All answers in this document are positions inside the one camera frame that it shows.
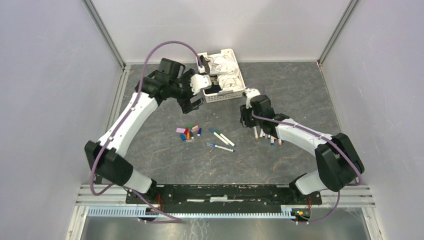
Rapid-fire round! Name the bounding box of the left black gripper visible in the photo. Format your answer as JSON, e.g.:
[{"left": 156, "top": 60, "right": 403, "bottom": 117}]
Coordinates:
[{"left": 169, "top": 69, "right": 205, "bottom": 114}]

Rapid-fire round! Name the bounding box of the orange capped white marker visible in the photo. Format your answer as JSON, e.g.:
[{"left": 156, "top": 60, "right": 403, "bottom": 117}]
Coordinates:
[{"left": 253, "top": 127, "right": 259, "bottom": 140}]

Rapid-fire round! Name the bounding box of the green capped white marker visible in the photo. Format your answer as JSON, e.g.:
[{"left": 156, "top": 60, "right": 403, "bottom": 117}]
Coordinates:
[{"left": 216, "top": 129, "right": 235, "bottom": 147}]

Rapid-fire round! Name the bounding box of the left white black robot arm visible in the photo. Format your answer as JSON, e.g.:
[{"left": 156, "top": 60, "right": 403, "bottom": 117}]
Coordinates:
[{"left": 84, "top": 58, "right": 212, "bottom": 204}]

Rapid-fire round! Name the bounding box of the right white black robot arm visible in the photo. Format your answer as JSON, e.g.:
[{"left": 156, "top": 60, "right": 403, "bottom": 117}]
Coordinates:
[{"left": 240, "top": 94, "right": 365, "bottom": 204}]

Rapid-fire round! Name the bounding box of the clear capped blue pen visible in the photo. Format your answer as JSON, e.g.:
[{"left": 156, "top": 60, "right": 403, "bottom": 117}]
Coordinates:
[{"left": 206, "top": 142, "right": 235, "bottom": 153}]

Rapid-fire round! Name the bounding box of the white plastic basket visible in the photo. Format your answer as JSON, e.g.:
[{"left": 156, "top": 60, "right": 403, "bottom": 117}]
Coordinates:
[{"left": 198, "top": 48, "right": 246, "bottom": 103}]

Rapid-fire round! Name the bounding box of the black board in basket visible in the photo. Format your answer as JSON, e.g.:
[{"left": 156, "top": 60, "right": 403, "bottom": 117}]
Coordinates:
[{"left": 202, "top": 62, "right": 222, "bottom": 95}]

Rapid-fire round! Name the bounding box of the light blue capped marker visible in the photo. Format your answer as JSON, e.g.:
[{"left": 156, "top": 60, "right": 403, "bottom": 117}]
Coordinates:
[{"left": 209, "top": 128, "right": 229, "bottom": 145}]

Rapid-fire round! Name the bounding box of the crumpled white cloth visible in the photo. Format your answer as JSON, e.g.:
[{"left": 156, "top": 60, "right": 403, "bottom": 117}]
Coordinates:
[{"left": 204, "top": 52, "right": 244, "bottom": 91}]

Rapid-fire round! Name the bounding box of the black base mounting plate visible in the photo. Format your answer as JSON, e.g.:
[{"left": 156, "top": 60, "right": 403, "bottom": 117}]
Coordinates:
[{"left": 144, "top": 184, "right": 323, "bottom": 214}]

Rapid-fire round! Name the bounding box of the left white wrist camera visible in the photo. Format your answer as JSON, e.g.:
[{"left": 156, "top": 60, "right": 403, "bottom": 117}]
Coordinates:
[{"left": 189, "top": 66, "right": 212, "bottom": 95}]

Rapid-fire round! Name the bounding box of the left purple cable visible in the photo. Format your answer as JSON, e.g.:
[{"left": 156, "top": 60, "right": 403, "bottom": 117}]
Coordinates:
[{"left": 90, "top": 40, "right": 204, "bottom": 224}]

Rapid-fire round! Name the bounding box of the grey slotted cable duct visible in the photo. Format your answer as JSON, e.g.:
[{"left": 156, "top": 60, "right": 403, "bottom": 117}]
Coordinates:
[{"left": 86, "top": 206, "right": 296, "bottom": 220}]

